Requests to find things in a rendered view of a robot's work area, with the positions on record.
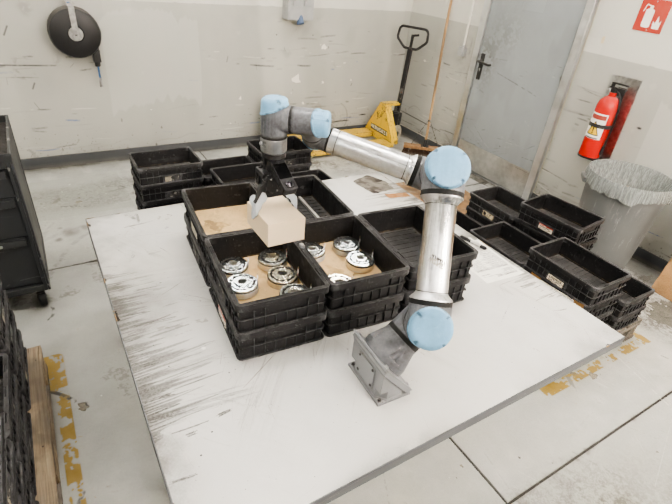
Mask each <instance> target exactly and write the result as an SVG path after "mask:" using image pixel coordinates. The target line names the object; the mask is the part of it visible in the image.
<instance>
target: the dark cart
mask: <svg viewBox="0 0 672 504"><path fill-rule="evenodd" d="M0 281H1V282H2V289H3V290H5V291H6V292H7V295H8V298H12V297H17V296H22V295H26V294H31V293H35V292H36V294H37V299H39V301H40V303H41V305H45V304H48V302H47V297H46V296H47V295H46V294H45V290H48V289H51V285H50V279H49V272H48V266H47V259H46V253H45V246H44V240H43V235H42V231H41V228H40V224H39V221H38V217H37V214H36V210H35V207H34V204H33V200H32V197H31V193H30V190H29V186H28V183H27V179H26V176H25V172H24V169H23V166H22V162H21V159H20V155H19V152H18V148H17V145H16V141H15V138H14V134H13V131H12V128H11V124H10V121H9V117H8V115H0Z"/></svg>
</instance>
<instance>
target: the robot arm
mask: <svg viewBox="0 0 672 504"><path fill-rule="evenodd" d="M287 133H289V134H294V135H301V137H302V141H303V143H304V144H305V145H306V146H307V147H308V148H309V149H311V150H321V151H324V152H326V153H329V154H332V155H335V156H337V157H340V158H343V159H346V160H348V161H351V162H354V163H357V164H360V165H362V166H365V167H368V168H371V169H373V170H376V171H379V172H382V173H384V174H387V175H390V176H393V177H396V178H398V179H401V180H403V181H404V182H405V184H406V185H407V186H410V187H413V188H415V189H418V190H420V191H421V193H420V197H421V198H422V200H423V201H424V202H425V209H424V218H423V227H422V237H421V246H420V255H419V264H418V274H417V283H416V290H415V292H414V293H412V294H411V295H410V296H409V304H408V306H407V307H405V308H404V309H403V310H402V311H401V312H400V313H399V314H398V315H397V316H396V317H395V318H394V319H393V320H392V321H391V322H390V323H389V324H387V325H386V326H384V327H382V328H380V329H378V330H376V331H374V332H372V333H370V334H368V335H367V336H366V337H365V338H364V340H365V342H366V343H367V345H368V346H369V347H370V349H371V350H372V351H373V352H374V353H375V355H376V356H377V357H378V358H379V359H380V360H381V361H382V362H383V363H384V365H387V366H388V367H389V368H388V369H389V370H390V371H392V372H393V373H394V374H395V375H396V376H398V377H399V376H400V375H401V374H402V373H403V372H404V371H405V369H406V367H407V365H408V364H409V362H410V360H411V358H412V356H413V355H414V354H415V353H416V352H417V351H418V350H419V349H420V348H421V349H423V350H427V351H435V350H439V349H441V348H443V347H445V346H446V345H447V344H448V343H449V342H450V340H451V338H452V336H453V332H454V325H453V321H452V318H451V316H452V306H453V301H452V299H451V298H450V297H449V295H448V288H449V279H450V270H451V260H452V251H453V242H454V232H455V223H456V214H457V206H458V205H459V204H460V203H461V202H462V201H463V200H464V194H465V185H466V181H467V180H468V178H469V176H470V172H471V163H470V160H469V158H468V156H467V155H466V153H465V152H464V151H462V150H461V149H459V148H457V147H454V146H442V147H439V148H437V149H435V150H433V151H432V152H431V153H430V154H429V155H428V156H427V157H424V156H421V155H418V154H417V155H415V156H410V155H408V154H405V153H402V152H399V151H396V150H394V149H391V148H388V147H385V146H382V145H380V144H377V143H374V142H371V141H368V140H366V139H363V138H360V137H357V136H355V135H352V134H349V133H346V132H343V131H341V130H338V129H335V128H332V127H331V113H330V111H328V110H322V109H320V108H316V109H315V108H306V107H297V106H291V105H289V103H288V99H287V98H286V97H285V96H281V95H266V96H264V97H263V98H262V99H261V111H260V134H261V141H260V142H259V144H260V145H261V156H262V157H263V165H261V166H257V167H255V174H256V184H257V185H258V187H257V189H256V193H255V195H251V197H250V203H251V206H252V210H251V218H252V219H254V218H255V217H257V216H258V213H259V211H260V210H261V207H262V205H263V203H264V202H266V200H267V195H266V191H268V192H270V193H271V194H273V193H274V192H278V191H280V192H281V193H282V195H284V196H286V197H287V198H289V202H290V203H291V204H292V206H293V207H295V208H296V209H297V193H296V191H297V189H298V186H297V184H296V182H295V180H294V178H293V176H292V174H291V172H290V170H289V168H288V166H287V164H286V162H285V160H284V158H285V157H286V151H287ZM257 173H258V180H257Z"/></svg>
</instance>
